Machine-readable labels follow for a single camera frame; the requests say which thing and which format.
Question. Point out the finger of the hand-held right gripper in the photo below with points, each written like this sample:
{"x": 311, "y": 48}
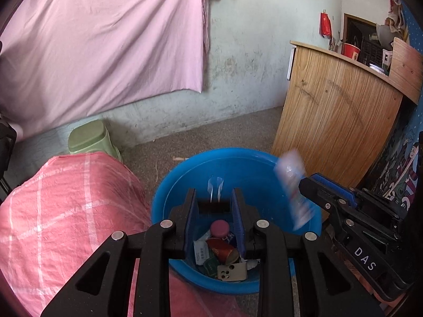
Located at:
{"x": 314, "y": 191}
{"x": 333, "y": 185}

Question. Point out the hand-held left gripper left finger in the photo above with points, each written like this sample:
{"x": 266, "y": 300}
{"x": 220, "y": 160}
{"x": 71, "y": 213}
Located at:
{"x": 192, "y": 224}

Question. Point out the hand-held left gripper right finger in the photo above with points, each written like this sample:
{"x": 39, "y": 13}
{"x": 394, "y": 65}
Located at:
{"x": 238, "y": 224}

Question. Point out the blue plastic basin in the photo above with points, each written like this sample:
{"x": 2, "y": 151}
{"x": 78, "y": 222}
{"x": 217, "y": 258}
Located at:
{"x": 185, "y": 181}

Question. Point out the pink lid jar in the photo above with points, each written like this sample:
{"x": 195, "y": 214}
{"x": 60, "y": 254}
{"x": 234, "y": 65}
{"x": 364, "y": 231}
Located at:
{"x": 220, "y": 228}

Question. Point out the red drink can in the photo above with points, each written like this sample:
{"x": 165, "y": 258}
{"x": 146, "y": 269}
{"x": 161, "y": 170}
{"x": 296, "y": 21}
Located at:
{"x": 223, "y": 250}

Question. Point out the white paper packet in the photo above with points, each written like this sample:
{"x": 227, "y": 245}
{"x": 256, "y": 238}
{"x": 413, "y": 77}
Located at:
{"x": 203, "y": 252}

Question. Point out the crumpled white paper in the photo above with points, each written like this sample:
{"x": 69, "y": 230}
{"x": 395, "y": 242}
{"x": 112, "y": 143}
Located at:
{"x": 252, "y": 264}

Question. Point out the green packet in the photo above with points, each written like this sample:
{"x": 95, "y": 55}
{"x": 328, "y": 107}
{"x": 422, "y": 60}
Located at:
{"x": 210, "y": 265}

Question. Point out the beige phone case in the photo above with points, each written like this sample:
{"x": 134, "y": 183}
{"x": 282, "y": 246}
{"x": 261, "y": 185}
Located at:
{"x": 231, "y": 272}

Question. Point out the wooden counter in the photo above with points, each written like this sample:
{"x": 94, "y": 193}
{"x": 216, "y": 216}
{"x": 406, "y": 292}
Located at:
{"x": 330, "y": 112}

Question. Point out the cartoon printed cloth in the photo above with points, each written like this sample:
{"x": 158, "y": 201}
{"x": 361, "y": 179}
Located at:
{"x": 406, "y": 158}

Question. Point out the pink plaid woven cloth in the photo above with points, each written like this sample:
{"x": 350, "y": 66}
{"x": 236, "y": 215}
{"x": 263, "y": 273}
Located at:
{"x": 66, "y": 211}

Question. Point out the red cup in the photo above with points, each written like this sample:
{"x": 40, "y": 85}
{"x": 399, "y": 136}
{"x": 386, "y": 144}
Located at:
{"x": 351, "y": 52}

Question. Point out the green plastic stool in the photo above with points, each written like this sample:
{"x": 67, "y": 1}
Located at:
{"x": 89, "y": 138}

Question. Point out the wooden board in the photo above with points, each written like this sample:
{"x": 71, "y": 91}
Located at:
{"x": 408, "y": 69}

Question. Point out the black plastic crate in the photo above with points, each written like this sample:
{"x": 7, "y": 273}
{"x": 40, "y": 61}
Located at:
{"x": 371, "y": 52}

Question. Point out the red hanging bag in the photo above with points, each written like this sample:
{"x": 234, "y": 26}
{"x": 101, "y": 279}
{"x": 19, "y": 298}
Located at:
{"x": 326, "y": 24}

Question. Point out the pink hanging sheet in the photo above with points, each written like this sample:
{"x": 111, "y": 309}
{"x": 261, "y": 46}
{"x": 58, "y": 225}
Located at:
{"x": 99, "y": 46}

